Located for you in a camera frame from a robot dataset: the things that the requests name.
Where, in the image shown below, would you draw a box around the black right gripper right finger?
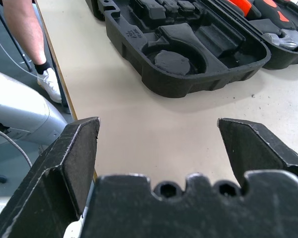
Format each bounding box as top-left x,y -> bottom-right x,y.
217,118 -> 298,186

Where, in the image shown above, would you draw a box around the white sneaker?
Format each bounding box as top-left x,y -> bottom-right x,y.
36,68 -> 63,104

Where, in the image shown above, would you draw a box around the person's bare leg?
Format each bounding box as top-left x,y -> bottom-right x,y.
2,0 -> 47,66

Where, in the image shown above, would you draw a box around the black tool case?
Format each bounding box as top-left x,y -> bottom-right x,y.
85,0 -> 298,99

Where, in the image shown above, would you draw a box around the orange handled pliers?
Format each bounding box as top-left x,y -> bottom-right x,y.
228,0 -> 261,18

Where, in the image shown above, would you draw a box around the grey white cable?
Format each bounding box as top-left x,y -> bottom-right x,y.
0,125 -> 33,170

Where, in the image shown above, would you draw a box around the thin black rod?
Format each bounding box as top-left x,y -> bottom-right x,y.
0,0 -> 32,73

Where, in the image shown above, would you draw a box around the thin white cable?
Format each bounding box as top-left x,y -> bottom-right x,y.
0,33 -> 49,81

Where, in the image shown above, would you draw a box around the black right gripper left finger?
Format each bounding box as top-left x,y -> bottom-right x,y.
0,116 -> 101,238

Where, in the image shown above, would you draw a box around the black sock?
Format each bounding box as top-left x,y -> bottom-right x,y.
34,60 -> 52,75

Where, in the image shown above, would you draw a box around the black orange claw hammer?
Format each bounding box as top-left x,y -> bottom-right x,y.
248,0 -> 298,53

